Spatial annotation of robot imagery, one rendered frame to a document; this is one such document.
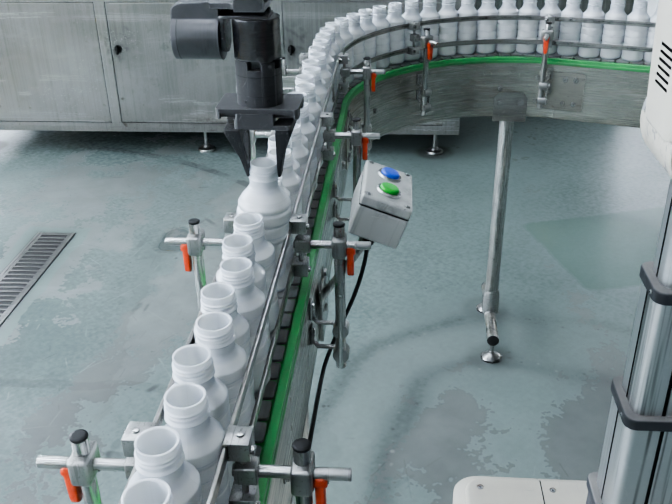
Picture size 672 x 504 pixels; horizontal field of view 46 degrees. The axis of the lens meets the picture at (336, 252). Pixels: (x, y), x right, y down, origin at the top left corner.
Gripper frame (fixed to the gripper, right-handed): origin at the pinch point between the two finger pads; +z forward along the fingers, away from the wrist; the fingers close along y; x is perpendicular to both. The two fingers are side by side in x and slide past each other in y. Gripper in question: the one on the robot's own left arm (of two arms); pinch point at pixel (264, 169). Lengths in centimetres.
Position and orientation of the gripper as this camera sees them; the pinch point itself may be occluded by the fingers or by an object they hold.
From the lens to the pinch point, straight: 103.9
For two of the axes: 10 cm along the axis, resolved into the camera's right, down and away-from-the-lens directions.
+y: 10.0, 0.3, -0.7
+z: 0.1, 8.8, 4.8
